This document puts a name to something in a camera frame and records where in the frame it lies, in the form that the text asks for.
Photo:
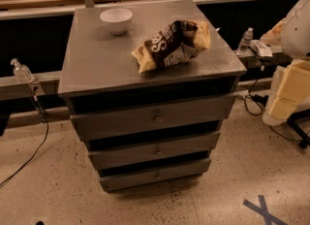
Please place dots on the grey metal rail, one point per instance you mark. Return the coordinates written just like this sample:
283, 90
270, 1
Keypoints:
47, 83

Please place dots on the folded white paper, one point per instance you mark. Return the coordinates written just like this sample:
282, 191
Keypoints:
260, 48

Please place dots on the grey bottom drawer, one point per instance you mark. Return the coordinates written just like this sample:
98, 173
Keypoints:
185, 169

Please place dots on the white ceramic bowl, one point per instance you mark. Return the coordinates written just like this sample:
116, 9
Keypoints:
116, 20

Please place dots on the brown yellow chip bag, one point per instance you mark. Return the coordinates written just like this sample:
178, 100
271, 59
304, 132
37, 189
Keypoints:
176, 43

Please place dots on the grey top drawer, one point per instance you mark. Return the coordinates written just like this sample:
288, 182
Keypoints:
99, 125

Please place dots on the clear sanitizer pump bottle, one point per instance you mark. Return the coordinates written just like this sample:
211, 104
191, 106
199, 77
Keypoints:
22, 72

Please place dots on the black stand leg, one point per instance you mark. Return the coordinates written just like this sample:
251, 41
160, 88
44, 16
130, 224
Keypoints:
292, 121

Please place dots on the grey drawer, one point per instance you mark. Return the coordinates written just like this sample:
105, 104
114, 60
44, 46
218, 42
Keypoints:
132, 154
185, 169
99, 125

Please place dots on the grey drawer cabinet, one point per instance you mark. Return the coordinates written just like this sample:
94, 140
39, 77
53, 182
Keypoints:
100, 74

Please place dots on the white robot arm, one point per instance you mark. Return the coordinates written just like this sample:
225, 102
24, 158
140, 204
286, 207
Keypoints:
291, 85

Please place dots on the clear plastic water bottle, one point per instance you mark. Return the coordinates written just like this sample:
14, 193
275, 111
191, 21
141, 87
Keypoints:
245, 41

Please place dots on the blue tape cross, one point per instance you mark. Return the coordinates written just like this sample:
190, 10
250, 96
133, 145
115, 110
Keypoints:
262, 210

